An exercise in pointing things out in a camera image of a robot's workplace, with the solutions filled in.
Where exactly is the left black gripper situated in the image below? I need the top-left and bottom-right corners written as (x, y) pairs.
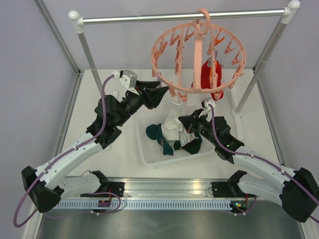
top-left (115, 80), bottom-right (169, 126)

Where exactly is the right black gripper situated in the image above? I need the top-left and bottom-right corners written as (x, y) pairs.
top-left (178, 108), bottom-right (219, 146)

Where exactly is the teal sock front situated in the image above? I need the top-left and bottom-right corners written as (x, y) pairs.
top-left (146, 124), bottom-right (173, 156)

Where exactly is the black white striped sock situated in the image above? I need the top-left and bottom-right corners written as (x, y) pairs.
top-left (179, 129), bottom-right (198, 147)

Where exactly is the teal reindeer sock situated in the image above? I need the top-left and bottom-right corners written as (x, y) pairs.
top-left (173, 138), bottom-right (202, 155)

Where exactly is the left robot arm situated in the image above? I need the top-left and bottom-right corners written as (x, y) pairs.
top-left (21, 81), bottom-right (168, 213)

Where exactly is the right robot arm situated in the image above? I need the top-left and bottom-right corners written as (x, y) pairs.
top-left (178, 109), bottom-right (319, 223)

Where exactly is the pink round clip hanger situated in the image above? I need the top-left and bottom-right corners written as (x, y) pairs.
top-left (151, 8), bottom-right (246, 102)

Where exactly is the white plastic basket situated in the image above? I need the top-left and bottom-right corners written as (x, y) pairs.
top-left (136, 114), bottom-right (215, 166)

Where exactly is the orange clothes peg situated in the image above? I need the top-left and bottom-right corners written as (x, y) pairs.
top-left (209, 67), bottom-right (214, 81)

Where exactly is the red sock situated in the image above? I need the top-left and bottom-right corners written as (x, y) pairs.
top-left (201, 57), bottom-right (224, 101)

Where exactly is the metal clothes rack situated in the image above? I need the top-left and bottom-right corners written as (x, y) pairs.
top-left (68, 0), bottom-right (301, 118)

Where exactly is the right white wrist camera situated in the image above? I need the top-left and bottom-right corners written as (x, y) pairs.
top-left (199, 97), bottom-right (216, 117)

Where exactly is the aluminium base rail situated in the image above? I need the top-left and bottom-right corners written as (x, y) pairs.
top-left (108, 177), bottom-right (227, 200)

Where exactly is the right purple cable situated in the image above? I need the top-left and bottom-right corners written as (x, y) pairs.
top-left (209, 104), bottom-right (319, 224)

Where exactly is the white slotted cable duct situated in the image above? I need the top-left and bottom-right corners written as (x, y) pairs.
top-left (54, 199), bottom-right (232, 210)

